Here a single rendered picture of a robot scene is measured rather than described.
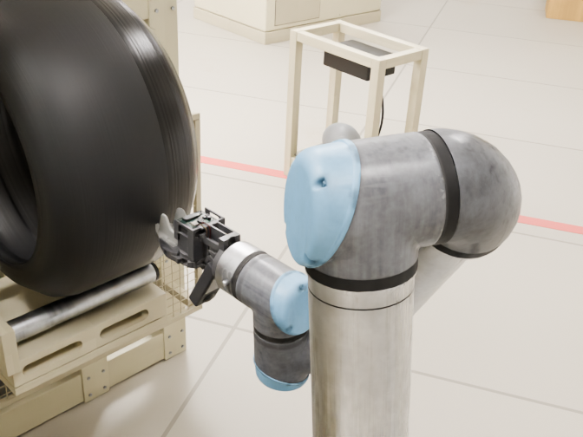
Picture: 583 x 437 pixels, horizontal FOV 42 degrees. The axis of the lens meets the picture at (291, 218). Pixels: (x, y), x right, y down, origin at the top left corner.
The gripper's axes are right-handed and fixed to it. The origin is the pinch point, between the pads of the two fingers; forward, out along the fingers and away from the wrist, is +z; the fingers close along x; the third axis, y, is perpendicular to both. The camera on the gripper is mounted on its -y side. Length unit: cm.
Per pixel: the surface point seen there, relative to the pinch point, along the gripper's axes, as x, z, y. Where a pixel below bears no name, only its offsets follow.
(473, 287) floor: -182, 31, -109
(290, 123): -194, 158, -77
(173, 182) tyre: -2.9, 0.0, 8.8
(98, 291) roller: 5.9, 14.7, -18.7
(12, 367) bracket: 27.3, 10.3, -23.6
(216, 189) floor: -155, 172, -108
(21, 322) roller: 22.4, 15.1, -18.6
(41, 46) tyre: 12.7, 13.6, 33.4
